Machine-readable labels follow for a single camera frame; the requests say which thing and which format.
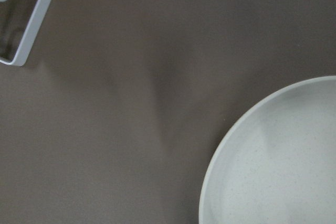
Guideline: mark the round cream plate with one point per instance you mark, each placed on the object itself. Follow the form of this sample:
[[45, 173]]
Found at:
[[277, 163]]

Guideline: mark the white wire rack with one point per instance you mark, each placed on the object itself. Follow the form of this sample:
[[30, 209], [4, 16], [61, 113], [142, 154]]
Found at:
[[20, 23]]

